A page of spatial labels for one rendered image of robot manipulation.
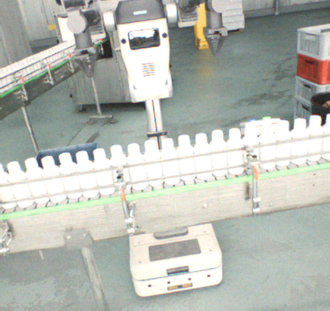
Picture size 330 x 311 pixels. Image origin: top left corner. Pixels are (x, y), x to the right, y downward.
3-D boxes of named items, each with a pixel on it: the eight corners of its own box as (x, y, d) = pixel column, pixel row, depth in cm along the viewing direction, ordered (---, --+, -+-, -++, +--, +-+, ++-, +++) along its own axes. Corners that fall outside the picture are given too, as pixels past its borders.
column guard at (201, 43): (197, 49, 839) (193, 1, 790) (194, 47, 874) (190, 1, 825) (213, 47, 840) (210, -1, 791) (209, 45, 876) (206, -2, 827)
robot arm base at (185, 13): (176, -5, 161) (180, 19, 160) (177, -14, 153) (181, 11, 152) (194, -8, 162) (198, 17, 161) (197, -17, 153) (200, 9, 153)
